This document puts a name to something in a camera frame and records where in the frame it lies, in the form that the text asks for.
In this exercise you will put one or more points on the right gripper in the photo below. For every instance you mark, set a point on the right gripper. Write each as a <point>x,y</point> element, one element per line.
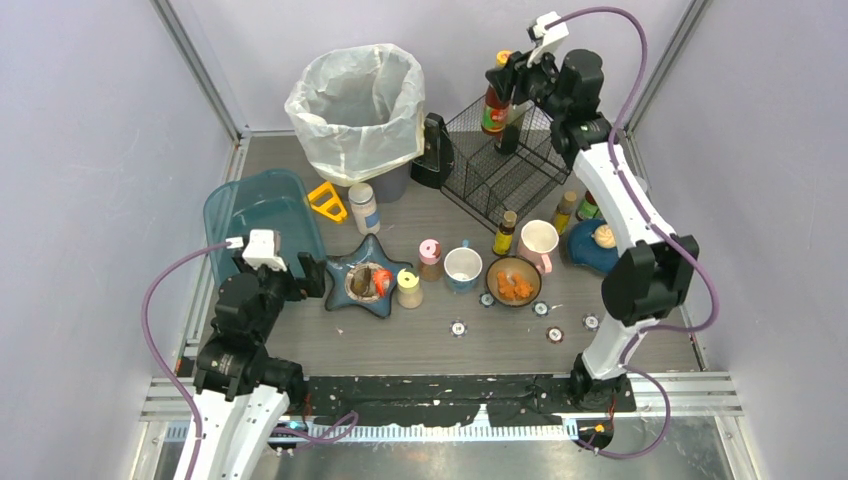
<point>516,72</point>

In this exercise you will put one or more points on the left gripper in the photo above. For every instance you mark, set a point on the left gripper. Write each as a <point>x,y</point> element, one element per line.
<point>291,279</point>

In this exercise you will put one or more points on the yellow cap sauce bottle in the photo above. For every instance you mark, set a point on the yellow cap sauce bottle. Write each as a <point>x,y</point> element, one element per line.
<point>495,112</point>
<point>588,208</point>

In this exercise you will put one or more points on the glass jar white beads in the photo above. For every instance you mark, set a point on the glass jar white beads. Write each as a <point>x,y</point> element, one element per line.
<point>364,208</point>

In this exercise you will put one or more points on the small yellow oil bottle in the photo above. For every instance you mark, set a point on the small yellow oil bottle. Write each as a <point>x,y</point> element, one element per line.
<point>563,212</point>

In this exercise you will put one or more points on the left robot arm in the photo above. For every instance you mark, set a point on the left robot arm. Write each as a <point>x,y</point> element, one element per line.
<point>240,391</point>

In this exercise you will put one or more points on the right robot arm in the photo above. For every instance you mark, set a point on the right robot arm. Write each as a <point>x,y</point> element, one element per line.
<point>654,268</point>

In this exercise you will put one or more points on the blue star-shaped plate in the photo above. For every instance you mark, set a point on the blue star-shaped plate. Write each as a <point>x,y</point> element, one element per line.
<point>351,278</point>

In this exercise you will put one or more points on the black cap glass bottle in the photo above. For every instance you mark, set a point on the black cap glass bottle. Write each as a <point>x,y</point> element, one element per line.
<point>508,140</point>

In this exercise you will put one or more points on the shrimp on plate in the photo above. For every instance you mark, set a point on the shrimp on plate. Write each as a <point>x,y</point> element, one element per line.
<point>382,279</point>

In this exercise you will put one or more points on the teal transparent plastic tub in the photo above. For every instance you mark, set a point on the teal transparent plastic tub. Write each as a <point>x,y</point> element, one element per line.
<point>275,199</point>

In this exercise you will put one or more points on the yellow plastic holder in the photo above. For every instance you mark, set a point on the yellow plastic holder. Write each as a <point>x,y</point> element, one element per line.
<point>326,201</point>

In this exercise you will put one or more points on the yellow cap spice jar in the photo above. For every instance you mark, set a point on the yellow cap spice jar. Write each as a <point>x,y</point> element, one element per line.
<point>410,295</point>

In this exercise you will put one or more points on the black device behind bin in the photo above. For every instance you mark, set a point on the black device behind bin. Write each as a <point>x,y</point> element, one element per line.
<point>433,168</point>

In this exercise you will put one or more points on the grey trash bin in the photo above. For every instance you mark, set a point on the grey trash bin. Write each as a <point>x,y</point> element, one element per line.
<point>386,188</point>

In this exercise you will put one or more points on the pink cap spice jar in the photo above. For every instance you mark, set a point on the pink cap spice jar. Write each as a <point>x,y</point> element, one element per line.
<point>430,260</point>

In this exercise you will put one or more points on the white trash bag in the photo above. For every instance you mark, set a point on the white trash bag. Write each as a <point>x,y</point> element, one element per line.
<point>358,112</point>

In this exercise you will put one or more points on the blue floral mug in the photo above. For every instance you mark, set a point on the blue floral mug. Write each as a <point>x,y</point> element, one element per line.
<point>462,268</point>

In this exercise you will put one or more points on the small brown cap bottle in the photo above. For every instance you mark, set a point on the small brown cap bottle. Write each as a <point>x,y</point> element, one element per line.
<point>504,236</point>

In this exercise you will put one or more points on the pink mug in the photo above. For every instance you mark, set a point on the pink mug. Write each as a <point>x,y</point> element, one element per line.
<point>538,242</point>

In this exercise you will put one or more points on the steamed bun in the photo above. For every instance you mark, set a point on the steamed bun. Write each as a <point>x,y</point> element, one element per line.
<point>604,237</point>

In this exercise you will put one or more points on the dark blue plate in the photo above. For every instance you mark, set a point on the dark blue plate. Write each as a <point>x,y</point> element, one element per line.
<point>583,251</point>

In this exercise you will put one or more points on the brown bowl with nuggets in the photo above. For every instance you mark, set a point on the brown bowl with nuggets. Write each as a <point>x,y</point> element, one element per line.
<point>513,281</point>

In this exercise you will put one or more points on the red poker chip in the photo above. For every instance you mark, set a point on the red poker chip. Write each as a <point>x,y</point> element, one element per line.
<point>554,335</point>

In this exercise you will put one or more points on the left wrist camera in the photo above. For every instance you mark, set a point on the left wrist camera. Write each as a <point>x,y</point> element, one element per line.
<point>259,248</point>

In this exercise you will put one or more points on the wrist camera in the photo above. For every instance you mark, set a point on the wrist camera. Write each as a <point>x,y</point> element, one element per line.
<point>547,32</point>
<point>259,248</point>

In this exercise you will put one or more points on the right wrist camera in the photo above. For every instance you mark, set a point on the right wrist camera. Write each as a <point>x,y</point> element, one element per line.
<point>547,32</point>

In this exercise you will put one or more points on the black wire rack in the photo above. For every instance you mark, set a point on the black wire rack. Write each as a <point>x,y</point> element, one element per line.
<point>485,183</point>

